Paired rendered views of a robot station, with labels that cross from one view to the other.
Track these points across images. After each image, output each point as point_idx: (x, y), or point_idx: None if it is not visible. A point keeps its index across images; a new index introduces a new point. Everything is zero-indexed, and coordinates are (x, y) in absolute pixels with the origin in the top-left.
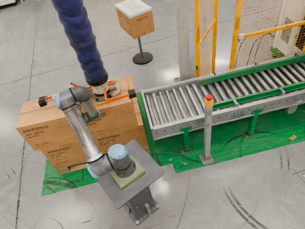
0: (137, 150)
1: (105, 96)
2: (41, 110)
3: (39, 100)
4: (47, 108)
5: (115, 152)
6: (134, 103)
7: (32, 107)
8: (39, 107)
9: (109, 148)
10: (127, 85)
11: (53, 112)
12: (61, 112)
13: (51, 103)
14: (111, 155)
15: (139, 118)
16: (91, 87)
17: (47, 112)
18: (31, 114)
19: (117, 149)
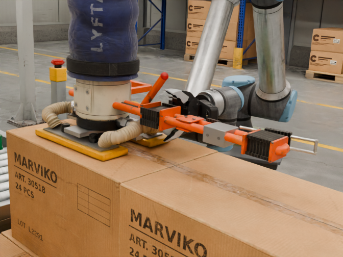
0: (186, 139)
1: (139, 86)
2: (285, 204)
3: (279, 135)
4: (263, 197)
5: (244, 77)
6: (9, 235)
7: (310, 231)
8: (286, 216)
9: (244, 81)
10: (39, 124)
11: (257, 179)
12: (236, 169)
13: (232, 201)
14: (251, 77)
15: None
16: (127, 92)
17: (272, 189)
18: (334, 218)
19: (237, 77)
